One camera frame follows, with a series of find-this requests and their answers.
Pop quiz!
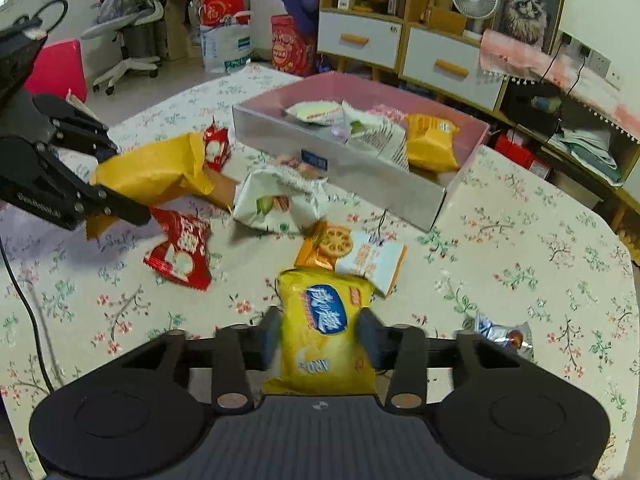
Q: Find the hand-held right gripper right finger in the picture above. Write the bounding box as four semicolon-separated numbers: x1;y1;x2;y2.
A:
357;308;523;408

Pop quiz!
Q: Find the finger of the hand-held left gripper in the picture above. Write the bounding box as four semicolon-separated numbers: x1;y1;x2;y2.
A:
75;185;152;227
32;94;119;161

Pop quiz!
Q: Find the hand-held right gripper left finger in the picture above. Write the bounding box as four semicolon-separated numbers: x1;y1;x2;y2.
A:
120;307;281;409

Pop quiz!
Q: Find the plain yellow snack packet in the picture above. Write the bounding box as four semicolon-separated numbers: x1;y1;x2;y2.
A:
86;131;216;241

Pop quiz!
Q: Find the yellow biscuit packet blue label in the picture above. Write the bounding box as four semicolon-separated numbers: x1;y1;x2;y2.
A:
262;267;378;396

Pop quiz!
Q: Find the orange white biscuit packet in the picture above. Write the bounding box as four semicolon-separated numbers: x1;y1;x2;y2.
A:
295;220;408;297

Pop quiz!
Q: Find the pink silver cardboard box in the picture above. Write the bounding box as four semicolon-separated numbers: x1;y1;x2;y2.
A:
231;71;492;233

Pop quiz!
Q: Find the large yellow snack packet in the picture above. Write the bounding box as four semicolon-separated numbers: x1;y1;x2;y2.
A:
404;113;461;173

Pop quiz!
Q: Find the white green snack packet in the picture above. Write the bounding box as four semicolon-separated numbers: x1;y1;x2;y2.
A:
232;164;331;235
342;101;411;173

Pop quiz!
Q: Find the pale white snack packet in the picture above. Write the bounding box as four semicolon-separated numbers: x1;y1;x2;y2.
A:
285;101;346;126

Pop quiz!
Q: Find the pink snack packet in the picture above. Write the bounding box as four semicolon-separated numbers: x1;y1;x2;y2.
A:
367;104;408;123

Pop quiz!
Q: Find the red plastic stool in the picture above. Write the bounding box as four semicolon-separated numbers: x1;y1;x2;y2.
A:
24;39;88;106

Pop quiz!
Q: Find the red snack packet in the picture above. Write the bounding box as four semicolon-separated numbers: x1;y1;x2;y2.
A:
202;122;232;173
143;207;213;291

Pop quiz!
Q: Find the small orange snack packet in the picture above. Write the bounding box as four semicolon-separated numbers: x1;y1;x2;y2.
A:
207;172;238;208

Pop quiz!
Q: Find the white office chair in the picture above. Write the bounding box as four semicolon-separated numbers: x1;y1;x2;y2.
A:
80;0;166;96

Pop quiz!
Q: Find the small silver snack packet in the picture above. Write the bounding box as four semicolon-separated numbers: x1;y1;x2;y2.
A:
472;310;535;361

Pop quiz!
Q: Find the floral tablecloth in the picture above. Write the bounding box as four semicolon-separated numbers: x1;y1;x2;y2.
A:
0;62;640;480

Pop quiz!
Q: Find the brown cardboard carton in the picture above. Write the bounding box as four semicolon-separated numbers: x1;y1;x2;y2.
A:
164;0;203;61

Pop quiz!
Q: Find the white green shopping bag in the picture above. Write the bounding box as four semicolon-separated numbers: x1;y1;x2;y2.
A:
200;10;255;75

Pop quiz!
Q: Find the brown snack packet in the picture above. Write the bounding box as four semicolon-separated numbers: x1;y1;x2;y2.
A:
274;154;328;181

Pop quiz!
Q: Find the red white bag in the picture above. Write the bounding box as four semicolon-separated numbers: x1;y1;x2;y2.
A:
200;0;248;28

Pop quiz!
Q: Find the red gift bag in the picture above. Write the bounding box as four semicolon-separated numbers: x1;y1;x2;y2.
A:
270;14;318;77

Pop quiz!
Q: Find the red cardboard box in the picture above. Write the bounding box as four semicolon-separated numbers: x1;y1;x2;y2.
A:
492;132;553;178

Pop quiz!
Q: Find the black open box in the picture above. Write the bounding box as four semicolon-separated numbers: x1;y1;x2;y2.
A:
502;80;566;136

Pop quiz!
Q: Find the pile of papers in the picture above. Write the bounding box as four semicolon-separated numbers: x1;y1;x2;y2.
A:
547;122;623;186

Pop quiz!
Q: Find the tall wooden shelf cabinet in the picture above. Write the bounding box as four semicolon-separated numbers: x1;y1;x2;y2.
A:
315;0;511;111

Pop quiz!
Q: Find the pink checkered cloth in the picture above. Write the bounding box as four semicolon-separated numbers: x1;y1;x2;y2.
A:
480;29;640;136

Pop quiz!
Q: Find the brown cardboard box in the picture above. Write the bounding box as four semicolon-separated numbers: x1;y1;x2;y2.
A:
425;0;468;36

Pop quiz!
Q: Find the framed cat picture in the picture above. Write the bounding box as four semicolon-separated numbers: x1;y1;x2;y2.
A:
492;0;568;56

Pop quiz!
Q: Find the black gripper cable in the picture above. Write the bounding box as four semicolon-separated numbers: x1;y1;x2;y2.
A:
0;240;58;393

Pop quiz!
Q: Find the wall power outlet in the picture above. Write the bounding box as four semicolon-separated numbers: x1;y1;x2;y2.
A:
587;47;613;75

